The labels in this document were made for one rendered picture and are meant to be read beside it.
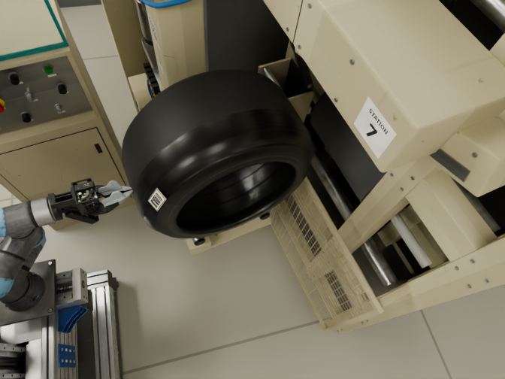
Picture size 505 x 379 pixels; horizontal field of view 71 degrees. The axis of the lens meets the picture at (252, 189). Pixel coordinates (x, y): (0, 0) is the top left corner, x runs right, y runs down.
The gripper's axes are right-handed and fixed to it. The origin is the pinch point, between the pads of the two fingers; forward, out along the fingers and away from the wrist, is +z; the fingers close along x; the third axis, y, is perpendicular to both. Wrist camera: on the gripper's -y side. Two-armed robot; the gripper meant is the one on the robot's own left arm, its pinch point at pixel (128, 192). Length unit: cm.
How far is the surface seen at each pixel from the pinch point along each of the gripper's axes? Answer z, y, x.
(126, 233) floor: -5, -125, 44
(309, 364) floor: 68, -119, -71
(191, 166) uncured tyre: 15.4, 20.9, -9.8
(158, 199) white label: 6.2, 11.1, -11.1
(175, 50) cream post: 22.9, 26.8, 25.2
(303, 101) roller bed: 73, -1, 19
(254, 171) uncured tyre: 50, -23, 7
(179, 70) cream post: 24.2, 19.3, 25.3
